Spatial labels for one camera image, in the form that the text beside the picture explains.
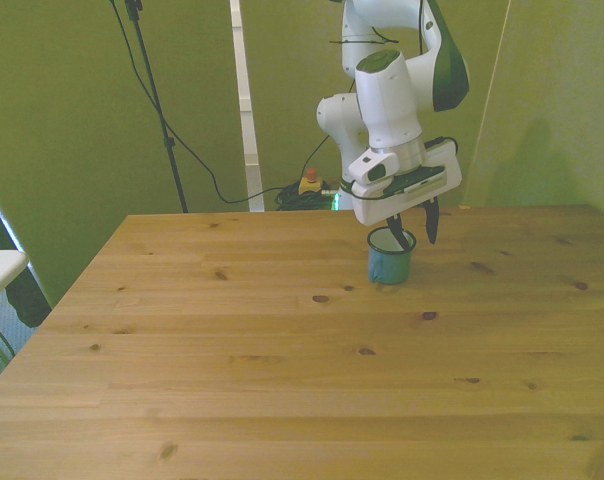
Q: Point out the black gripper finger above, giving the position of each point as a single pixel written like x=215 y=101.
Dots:
x=432 y=220
x=399 y=232

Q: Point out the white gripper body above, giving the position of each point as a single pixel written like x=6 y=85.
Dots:
x=432 y=192

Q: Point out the teal enamel mug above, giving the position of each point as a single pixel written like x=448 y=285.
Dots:
x=389 y=267

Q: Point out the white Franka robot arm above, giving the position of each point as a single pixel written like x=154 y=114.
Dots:
x=387 y=100

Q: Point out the yellow emergency stop button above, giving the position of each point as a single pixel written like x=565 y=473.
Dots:
x=312 y=184

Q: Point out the black tripod stand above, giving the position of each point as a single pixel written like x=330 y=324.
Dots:
x=154 y=100

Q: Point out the flat wrist camera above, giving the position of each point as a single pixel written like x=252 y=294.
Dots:
x=417 y=181

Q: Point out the white vertical post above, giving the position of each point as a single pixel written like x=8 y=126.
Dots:
x=247 y=100

